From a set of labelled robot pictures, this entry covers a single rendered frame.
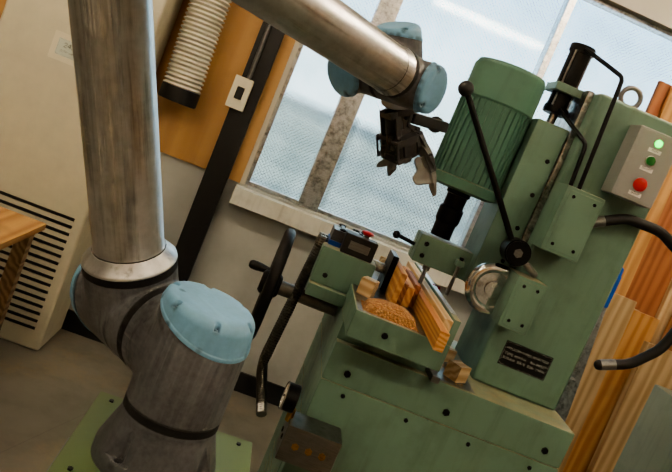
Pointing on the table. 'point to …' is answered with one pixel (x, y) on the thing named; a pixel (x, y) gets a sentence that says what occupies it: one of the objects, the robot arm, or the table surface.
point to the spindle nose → (449, 214)
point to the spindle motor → (483, 70)
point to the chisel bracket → (438, 254)
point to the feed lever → (518, 253)
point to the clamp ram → (386, 269)
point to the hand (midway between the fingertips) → (413, 185)
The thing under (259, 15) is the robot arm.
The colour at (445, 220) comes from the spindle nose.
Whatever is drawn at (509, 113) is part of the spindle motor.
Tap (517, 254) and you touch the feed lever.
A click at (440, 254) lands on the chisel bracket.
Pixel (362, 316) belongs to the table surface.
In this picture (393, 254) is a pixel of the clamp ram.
